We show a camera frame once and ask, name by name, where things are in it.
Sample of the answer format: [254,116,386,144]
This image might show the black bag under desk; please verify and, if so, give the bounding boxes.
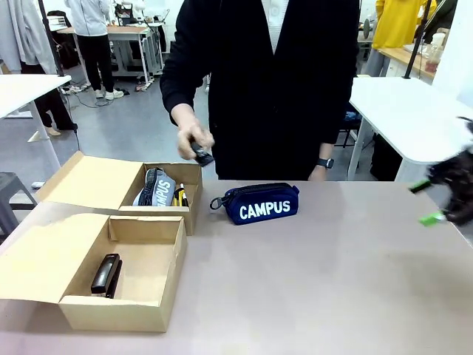
[369,132,404,182]

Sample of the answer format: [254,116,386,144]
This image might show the white desk with white frame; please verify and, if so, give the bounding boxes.
[347,75,473,182]

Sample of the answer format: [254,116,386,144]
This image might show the clear plastic jar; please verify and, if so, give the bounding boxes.
[424,32,446,73]

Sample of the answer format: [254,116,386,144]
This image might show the black tripod pole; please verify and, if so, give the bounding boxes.
[38,0,81,149]

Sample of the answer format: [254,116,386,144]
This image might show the person's left forearm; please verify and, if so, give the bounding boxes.
[317,92,356,163]

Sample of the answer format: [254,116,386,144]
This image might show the person in dark jacket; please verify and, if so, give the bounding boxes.
[423,0,459,44]

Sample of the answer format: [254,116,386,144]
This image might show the person in grey coat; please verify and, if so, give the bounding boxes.
[0,0,78,137]

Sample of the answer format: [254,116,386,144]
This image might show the cardboard box with lid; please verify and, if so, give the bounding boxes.
[35,150,204,237]
[0,212,188,333]

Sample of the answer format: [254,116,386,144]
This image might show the person's left hand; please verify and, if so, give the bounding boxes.
[308,166,333,182]

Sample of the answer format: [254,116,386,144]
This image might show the navy CAMPUS pencil case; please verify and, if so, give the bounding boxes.
[209,183,300,226]

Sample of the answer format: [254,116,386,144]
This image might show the black stand pole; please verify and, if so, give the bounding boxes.
[403,0,433,81]

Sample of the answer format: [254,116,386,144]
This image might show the background workbench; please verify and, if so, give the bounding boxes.
[57,21,166,88]

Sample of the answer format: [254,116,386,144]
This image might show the black floor cable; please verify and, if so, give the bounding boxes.
[61,83,112,109]

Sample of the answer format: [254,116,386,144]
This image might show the grey plastic stool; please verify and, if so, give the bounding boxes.
[0,172,38,237]

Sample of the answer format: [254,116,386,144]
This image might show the person in yellow top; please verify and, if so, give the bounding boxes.
[364,0,428,77]

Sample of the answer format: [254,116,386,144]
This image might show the black stapler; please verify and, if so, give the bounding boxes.
[90,253,123,300]
[190,142,215,167]

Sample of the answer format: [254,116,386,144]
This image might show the person's right forearm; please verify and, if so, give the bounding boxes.
[160,73,208,129]

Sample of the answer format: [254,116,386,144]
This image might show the person in white jacket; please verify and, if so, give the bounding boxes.
[64,0,125,100]

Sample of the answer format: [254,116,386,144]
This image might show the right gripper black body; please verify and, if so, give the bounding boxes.
[428,117,473,226]

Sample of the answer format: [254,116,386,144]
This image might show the person's right hand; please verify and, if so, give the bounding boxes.
[176,120,215,162]

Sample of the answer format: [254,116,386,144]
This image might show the wooden top bench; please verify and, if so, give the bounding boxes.
[376,46,439,78]

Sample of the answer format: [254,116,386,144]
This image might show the grey CAMPUS pencil case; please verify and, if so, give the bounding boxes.
[132,168,177,207]

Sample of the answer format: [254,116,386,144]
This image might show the person in black cardigan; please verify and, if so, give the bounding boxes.
[160,0,361,182]

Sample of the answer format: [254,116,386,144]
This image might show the white desk with white leg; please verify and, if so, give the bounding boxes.
[0,73,73,188]

